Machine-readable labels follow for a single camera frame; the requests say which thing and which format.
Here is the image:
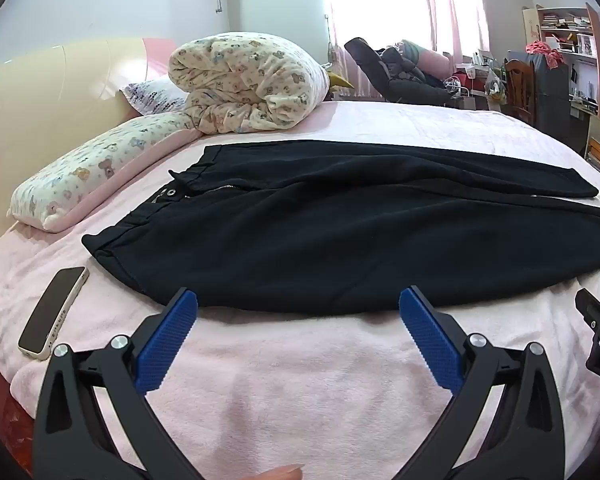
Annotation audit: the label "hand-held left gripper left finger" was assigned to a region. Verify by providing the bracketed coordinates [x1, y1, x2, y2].
[32, 287, 201, 480]

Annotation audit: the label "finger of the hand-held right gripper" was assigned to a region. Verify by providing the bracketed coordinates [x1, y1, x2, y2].
[574, 288, 600, 333]

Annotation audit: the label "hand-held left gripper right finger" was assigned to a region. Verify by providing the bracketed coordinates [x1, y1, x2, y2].
[398, 285, 571, 480]

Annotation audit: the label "black pants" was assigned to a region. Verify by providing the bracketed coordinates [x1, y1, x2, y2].
[81, 140, 600, 317]

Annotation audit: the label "person's left hand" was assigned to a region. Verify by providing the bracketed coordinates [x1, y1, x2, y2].
[252, 467, 306, 480]

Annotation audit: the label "smartphone with cream case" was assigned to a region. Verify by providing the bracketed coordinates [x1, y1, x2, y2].
[18, 266, 90, 362]

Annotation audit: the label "bear print pillow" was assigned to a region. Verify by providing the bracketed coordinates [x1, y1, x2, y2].
[7, 110, 203, 233]

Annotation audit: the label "dark grey cabinet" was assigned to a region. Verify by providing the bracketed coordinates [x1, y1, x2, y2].
[532, 52, 573, 133]

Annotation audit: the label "wooden chair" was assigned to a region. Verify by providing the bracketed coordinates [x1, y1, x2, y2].
[502, 57, 538, 126]

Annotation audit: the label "clear plastic bag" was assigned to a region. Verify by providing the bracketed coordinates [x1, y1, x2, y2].
[485, 67, 507, 100]

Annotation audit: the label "purple print pillow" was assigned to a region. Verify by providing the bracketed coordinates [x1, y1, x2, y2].
[120, 79, 188, 117]

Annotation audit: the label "pile of dark clothes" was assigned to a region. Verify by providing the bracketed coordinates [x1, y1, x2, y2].
[344, 37, 461, 107]

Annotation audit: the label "red cloth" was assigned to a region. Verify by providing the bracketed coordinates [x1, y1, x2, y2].
[526, 40, 566, 66]

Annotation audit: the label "cream and pink headboard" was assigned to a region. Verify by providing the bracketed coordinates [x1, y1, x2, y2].
[0, 36, 181, 256]

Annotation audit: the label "yellow plush toy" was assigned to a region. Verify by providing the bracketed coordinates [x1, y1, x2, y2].
[327, 71, 355, 92]

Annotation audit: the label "rolled bear print quilt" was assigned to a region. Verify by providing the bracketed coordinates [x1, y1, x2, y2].
[168, 32, 329, 135]

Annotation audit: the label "pink bookshelf with books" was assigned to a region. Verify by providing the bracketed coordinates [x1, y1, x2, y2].
[522, 2, 600, 126]

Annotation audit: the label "pink curtain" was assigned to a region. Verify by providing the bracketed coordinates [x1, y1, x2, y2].
[325, 0, 491, 101]

